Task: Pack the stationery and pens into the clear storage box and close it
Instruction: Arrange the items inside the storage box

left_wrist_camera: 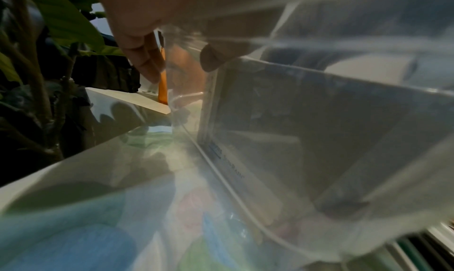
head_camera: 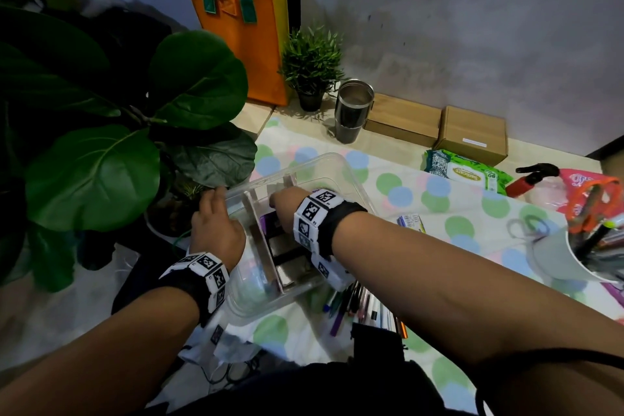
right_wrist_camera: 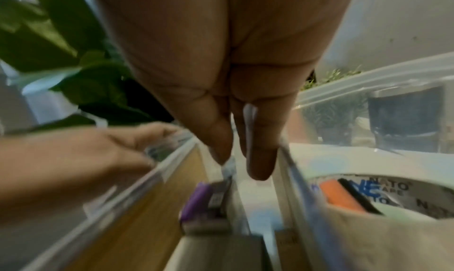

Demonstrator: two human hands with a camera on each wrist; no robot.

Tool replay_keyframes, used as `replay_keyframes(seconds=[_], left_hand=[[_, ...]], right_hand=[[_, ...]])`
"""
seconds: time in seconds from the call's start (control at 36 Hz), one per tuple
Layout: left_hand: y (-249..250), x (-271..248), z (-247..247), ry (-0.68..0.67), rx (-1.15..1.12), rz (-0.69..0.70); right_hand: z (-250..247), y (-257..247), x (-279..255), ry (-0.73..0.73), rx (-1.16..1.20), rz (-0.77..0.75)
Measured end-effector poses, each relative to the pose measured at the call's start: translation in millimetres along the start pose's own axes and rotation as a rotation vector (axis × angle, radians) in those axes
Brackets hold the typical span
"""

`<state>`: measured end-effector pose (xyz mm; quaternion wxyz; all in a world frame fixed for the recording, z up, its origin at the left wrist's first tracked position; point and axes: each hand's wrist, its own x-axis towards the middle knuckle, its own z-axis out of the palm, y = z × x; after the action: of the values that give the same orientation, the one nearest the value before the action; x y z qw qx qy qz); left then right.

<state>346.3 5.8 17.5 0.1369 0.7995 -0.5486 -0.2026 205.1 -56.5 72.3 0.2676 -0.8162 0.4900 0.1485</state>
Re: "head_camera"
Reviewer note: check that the person's left hand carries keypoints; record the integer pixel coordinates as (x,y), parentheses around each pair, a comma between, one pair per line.
(217,230)

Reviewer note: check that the person's right hand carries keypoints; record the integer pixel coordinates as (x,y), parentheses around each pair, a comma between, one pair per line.
(287,203)

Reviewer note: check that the white teal small box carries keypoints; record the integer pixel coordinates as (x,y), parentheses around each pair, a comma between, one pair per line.
(283,249)

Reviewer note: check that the clear plastic organizer box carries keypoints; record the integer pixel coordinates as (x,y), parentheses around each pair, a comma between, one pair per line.
(336,177)

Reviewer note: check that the pile of assorted pens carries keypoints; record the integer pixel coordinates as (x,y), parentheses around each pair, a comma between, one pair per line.
(365,308)

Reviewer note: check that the orange scissors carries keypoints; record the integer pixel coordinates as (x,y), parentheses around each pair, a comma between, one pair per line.
(592,211)

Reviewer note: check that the person's right forearm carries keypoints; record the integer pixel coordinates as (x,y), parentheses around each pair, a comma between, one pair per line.
(439,294)

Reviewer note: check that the person's left forearm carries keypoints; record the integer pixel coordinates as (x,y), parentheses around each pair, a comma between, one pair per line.
(97,357)

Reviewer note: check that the flat plain cardboard box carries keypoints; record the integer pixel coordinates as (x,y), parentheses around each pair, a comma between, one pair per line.
(402,118)

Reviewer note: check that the person's black clothing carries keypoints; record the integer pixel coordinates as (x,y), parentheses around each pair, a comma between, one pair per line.
(317,391)

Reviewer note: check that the labelled cardboard box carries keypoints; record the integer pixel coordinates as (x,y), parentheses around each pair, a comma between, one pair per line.
(470,135)

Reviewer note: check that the right marker wristband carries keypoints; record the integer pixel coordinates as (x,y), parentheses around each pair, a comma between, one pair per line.
(317,216)

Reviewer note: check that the marker wristband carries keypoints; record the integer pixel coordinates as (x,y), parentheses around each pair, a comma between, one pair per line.
(317,216)
(205,269)

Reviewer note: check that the left marker wristband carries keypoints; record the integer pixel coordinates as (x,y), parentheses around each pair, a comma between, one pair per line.
(205,269)

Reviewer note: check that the steel tumbler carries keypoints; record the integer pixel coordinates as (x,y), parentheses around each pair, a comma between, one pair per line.
(351,113)

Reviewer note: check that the large leafy plant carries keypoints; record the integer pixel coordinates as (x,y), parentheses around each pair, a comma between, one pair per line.
(92,177)

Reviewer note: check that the small potted plant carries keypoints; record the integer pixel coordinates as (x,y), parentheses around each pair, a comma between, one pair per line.
(312,60)

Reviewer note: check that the polka dot tablecloth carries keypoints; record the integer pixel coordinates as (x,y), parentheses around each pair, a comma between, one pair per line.
(439,211)

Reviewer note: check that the orange felt bag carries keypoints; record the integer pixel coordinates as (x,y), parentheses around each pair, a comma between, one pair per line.
(253,55)

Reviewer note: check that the green wet wipes pack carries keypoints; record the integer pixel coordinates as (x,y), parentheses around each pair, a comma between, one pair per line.
(463,172)

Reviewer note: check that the red spray bottle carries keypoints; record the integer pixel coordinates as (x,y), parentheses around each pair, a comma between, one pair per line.
(517,186)

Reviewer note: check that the white cup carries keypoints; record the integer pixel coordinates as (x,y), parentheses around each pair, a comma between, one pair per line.
(556,259)

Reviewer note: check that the pink plastic pack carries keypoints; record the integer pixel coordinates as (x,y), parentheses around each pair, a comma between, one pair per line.
(575,179)

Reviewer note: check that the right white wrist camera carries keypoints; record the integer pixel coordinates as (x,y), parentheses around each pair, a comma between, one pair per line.
(331,274)

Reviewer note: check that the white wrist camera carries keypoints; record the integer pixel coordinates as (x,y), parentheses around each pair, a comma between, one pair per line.
(331,274)
(217,335)

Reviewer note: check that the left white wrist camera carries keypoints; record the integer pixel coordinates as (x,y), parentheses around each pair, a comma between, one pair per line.
(217,335)

